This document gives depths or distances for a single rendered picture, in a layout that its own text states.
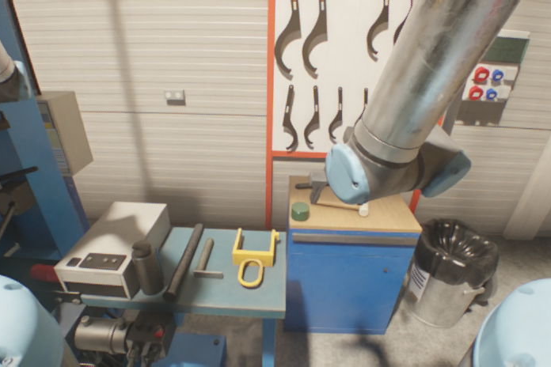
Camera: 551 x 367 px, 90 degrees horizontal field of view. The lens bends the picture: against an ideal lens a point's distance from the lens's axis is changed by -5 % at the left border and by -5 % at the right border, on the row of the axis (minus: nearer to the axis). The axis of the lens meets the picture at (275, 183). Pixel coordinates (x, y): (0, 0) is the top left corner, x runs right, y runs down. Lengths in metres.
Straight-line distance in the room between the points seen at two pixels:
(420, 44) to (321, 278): 1.65
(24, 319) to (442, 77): 0.41
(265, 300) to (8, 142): 1.02
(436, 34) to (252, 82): 2.23
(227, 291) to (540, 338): 0.94
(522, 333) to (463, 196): 3.10
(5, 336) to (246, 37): 2.35
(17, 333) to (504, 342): 0.34
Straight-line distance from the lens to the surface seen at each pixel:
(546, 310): 0.30
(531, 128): 3.38
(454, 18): 0.32
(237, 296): 1.08
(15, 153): 1.31
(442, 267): 2.13
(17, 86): 0.90
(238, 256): 1.15
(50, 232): 1.45
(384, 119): 0.37
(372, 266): 1.85
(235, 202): 2.96
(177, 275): 1.13
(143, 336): 1.11
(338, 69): 2.47
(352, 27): 2.46
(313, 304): 2.05
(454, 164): 0.50
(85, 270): 1.13
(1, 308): 0.30
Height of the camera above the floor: 1.89
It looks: 29 degrees down
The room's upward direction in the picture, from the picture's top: 2 degrees clockwise
